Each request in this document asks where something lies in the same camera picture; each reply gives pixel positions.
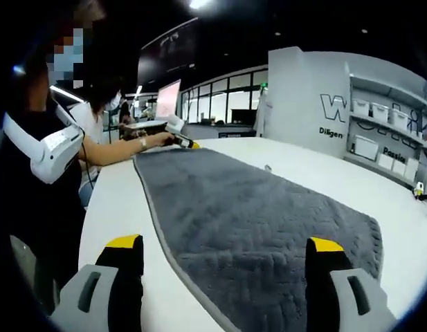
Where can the grey fluffy towel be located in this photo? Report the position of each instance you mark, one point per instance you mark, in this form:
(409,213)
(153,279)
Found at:
(234,224)

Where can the person's left hand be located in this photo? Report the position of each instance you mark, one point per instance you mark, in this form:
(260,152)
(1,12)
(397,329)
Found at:
(163,140)

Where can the desktop monitor screen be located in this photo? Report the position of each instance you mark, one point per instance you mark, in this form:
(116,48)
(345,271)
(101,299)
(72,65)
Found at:
(168,100)

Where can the white office desk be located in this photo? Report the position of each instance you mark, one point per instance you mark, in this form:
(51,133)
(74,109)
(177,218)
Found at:
(147,126)

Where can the black framed glass partition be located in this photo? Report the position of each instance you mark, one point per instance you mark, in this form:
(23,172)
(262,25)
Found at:
(220,100)

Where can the black cabinet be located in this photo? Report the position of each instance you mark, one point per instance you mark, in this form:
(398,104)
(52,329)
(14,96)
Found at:
(244,115)

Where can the white hanging lab coat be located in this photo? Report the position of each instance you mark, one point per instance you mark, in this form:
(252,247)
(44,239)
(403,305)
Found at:
(261,112)

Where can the person's black shirt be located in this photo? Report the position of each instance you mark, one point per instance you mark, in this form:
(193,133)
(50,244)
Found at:
(26,214)

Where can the idle white yellow gripper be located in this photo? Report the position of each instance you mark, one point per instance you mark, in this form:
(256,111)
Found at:
(420,192)

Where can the grey metal shelving rack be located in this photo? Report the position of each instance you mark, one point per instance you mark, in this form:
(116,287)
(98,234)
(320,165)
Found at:
(389,138)

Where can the large dark wall display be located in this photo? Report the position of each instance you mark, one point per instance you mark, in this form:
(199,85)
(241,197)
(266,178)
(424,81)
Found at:
(168,52)

